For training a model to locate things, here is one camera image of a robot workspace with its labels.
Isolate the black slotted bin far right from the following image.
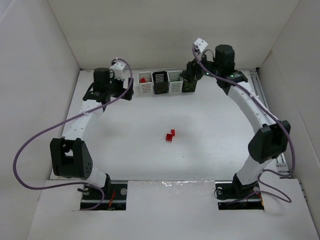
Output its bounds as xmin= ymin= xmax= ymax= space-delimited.
xmin=181 ymin=79 xmax=197 ymax=93

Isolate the white slotted bin centre right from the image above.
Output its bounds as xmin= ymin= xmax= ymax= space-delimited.
xmin=167 ymin=70 xmax=183 ymax=94

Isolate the aluminium rail right side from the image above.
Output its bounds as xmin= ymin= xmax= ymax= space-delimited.
xmin=249 ymin=67 xmax=293 ymax=180

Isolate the white slotted bin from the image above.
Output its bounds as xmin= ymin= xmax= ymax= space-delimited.
xmin=137 ymin=71 xmax=154 ymax=95
xmin=167 ymin=70 xmax=183 ymax=94

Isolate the small red sloped lego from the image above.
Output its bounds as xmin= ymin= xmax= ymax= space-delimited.
xmin=170 ymin=129 xmax=176 ymax=137

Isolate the red square lego brick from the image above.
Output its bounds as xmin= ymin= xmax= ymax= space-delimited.
xmin=165 ymin=133 xmax=173 ymax=142

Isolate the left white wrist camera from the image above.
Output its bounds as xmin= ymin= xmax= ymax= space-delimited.
xmin=110 ymin=62 xmax=127 ymax=81

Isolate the black slotted bin centre left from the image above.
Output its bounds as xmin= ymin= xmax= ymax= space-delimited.
xmin=152 ymin=71 xmax=169 ymax=95

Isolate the white slotted bin far left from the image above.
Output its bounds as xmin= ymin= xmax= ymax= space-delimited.
xmin=137 ymin=71 xmax=154 ymax=95

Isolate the black slotted bin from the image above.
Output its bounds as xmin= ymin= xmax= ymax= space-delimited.
xmin=181 ymin=79 xmax=197 ymax=93
xmin=152 ymin=71 xmax=169 ymax=95

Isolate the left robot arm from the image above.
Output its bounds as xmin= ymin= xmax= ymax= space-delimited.
xmin=49 ymin=62 xmax=134 ymax=189

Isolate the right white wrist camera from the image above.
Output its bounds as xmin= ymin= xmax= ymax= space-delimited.
xmin=193 ymin=37 xmax=208 ymax=54

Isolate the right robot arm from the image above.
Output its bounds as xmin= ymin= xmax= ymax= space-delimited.
xmin=180 ymin=38 xmax=295 ymax=203

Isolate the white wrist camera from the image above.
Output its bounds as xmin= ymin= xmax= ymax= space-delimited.
xmin=193 ymin=37 xmax=208 ymax=54
xmin=110 ymin=62 xmax=127 ymax=81

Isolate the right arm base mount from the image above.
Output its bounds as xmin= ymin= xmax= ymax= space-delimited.
xmin=213 ymin=181 xmax=265 ymax=211

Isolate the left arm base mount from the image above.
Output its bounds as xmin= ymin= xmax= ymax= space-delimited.
xmin=77 ymin=180 xmax=128 ymax=211

